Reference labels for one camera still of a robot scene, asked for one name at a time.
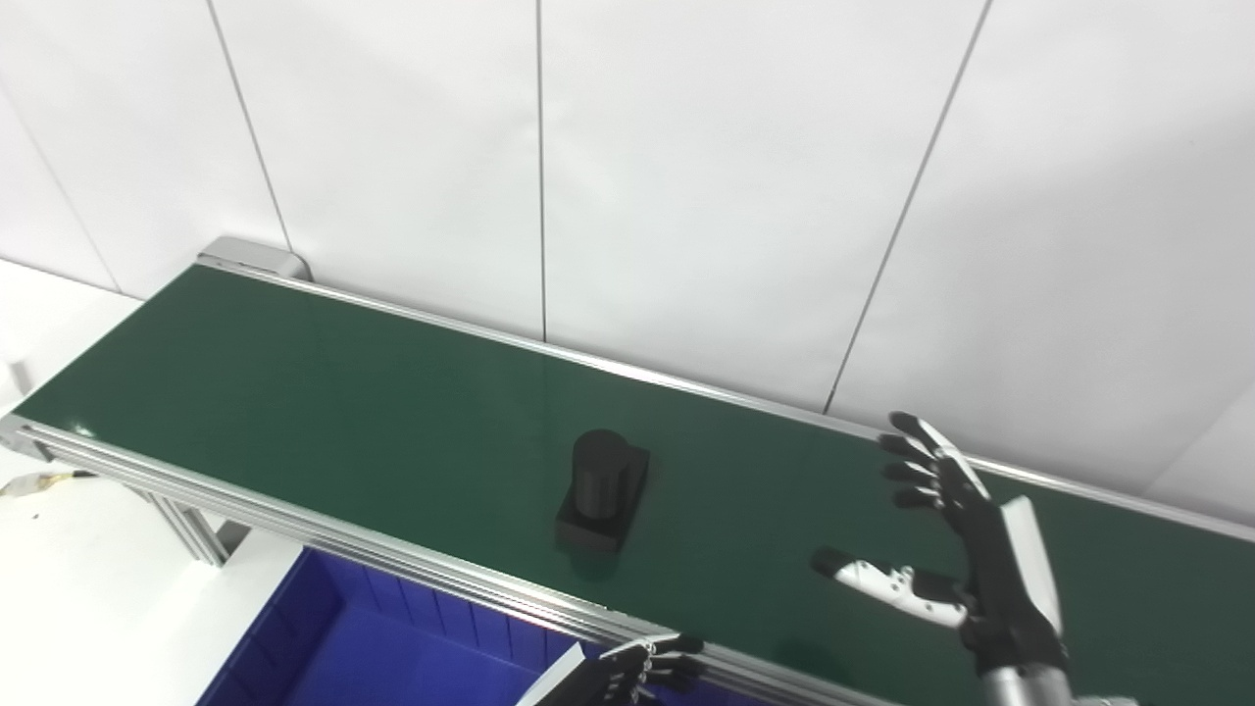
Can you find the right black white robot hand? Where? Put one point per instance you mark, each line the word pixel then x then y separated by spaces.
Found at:
pixel 1000 579

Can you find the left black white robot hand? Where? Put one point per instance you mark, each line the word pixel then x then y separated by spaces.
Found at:
pixel 613 677

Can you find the black cylinder block part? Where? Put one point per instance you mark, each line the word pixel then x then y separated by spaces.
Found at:
pixel 603 480

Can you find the right black silver robot arm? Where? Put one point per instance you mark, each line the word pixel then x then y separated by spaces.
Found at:
pixel 1025 689

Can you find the blue plastic bin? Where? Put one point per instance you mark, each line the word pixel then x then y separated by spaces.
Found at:
pixel 392 657

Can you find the green conveyor belt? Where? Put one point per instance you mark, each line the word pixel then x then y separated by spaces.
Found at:
pixel 373 412
pixel 324 534

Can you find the aluminium conveyor leg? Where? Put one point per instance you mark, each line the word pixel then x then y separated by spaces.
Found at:
pixel 191 529

